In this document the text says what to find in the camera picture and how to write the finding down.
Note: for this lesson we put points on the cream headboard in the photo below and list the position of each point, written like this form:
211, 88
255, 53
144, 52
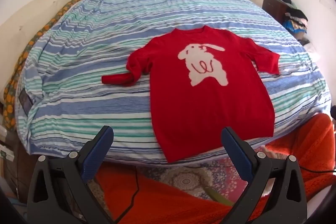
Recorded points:
31, 11

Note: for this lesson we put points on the pile of clothes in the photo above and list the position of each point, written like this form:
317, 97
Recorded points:
296, 16

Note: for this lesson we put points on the dark wooden cabinet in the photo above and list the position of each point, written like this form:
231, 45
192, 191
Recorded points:
271, 7

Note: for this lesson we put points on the red rabbit sweater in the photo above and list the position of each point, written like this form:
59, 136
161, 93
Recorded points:
210, 108

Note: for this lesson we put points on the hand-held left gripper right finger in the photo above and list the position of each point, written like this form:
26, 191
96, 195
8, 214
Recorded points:
236, 153

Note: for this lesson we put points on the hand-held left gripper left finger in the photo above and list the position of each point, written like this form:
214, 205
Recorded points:
97, 153

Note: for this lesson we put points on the orange floral mattress cover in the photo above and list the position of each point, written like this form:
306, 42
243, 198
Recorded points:
39, 32

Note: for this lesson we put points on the striped bed sheet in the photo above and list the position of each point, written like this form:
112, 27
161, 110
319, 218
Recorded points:
92, 108

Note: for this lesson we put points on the patterned floral rug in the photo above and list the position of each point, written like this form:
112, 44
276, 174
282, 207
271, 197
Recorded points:
183, 179

